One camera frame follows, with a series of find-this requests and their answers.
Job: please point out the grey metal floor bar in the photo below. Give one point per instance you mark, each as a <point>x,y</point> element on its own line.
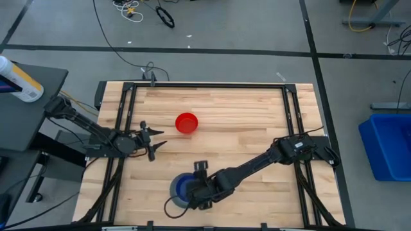
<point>390,106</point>

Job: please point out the black table corner bracket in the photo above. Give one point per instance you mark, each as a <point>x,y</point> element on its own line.
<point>100,94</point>

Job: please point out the red plastic bowl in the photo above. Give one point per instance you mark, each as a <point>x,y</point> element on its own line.
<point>186,123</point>

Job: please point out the dark blue flat box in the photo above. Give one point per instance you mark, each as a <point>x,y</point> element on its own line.
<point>8,85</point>

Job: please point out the grey round bowl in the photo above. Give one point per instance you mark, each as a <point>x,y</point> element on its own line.
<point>173,192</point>

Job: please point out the white bottle with yellow label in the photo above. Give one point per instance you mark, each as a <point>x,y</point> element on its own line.
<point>24,85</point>

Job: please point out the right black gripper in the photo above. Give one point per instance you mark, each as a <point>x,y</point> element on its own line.
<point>204,192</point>

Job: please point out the dark grey side table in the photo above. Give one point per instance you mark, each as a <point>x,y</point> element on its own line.
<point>22,122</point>

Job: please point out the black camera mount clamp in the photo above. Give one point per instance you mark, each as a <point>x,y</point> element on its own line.
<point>150,78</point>

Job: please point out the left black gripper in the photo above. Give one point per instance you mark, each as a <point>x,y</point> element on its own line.
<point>145,139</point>

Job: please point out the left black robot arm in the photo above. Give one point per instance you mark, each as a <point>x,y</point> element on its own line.
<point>96,131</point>

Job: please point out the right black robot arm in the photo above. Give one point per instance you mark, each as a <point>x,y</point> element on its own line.
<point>257,160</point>

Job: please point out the grey metal stand base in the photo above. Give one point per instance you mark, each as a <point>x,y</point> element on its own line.
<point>374,22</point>

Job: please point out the black aluminium table frame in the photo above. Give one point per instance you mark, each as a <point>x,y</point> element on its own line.
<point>208,85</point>

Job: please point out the blue plastic bin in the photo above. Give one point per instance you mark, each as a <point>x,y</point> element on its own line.
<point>390,147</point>

